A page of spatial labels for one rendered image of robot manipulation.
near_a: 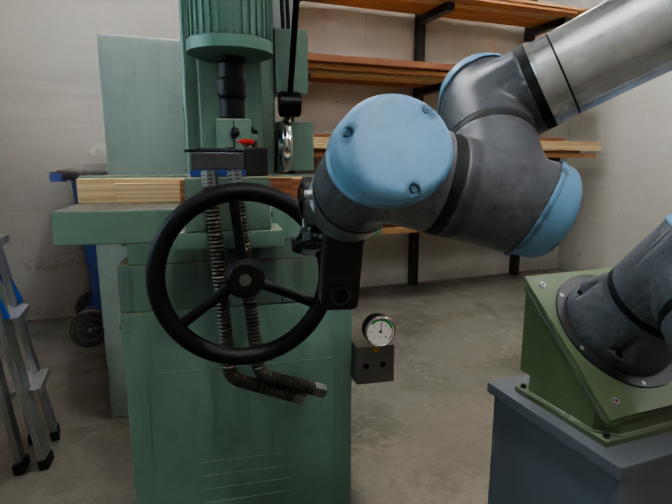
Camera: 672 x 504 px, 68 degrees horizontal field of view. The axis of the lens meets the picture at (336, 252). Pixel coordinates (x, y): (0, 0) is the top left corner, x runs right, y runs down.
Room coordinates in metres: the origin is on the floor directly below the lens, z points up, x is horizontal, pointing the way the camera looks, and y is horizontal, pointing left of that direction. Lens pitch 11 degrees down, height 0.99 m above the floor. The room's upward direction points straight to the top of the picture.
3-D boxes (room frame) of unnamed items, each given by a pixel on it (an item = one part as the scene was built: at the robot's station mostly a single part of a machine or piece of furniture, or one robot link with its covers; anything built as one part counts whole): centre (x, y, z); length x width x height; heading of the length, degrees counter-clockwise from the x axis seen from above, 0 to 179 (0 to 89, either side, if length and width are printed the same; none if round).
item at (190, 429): (1.20, 0.25, 0.36); 0.58 x 0.45 x 0.71; 13
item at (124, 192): (1.09, 0.17, 0.92); 0.59 x 0.02 x 0.04; 103
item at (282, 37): (1.32, 0.12, 1.23); 0.09 x 0.08 x 0.15; 13
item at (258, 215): (0.89, 0.19, 0.92); 0.15 x 0.13 x 0.09; 103
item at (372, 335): (0.93, -0.08, 0.65); 0.06 x 0.04 x 0.08; 103
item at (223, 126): (1.10, 0.22, 1.03); 0.14 x 0.07 x 0.09; 13
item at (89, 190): (1.10, 0.24, 0.93); 0.60 x 0.02 x 0.05; 103
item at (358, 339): (1.00, -0.07, 0.58); 0.12 x 0.08 x 0.08; 13
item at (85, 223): (0.97, 0.21, 0.87); 0.61 x 0.30 x 0.06; 103
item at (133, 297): (1.20, 0.25, 0.76); 0.57 x 0.45 x 0.09; 13
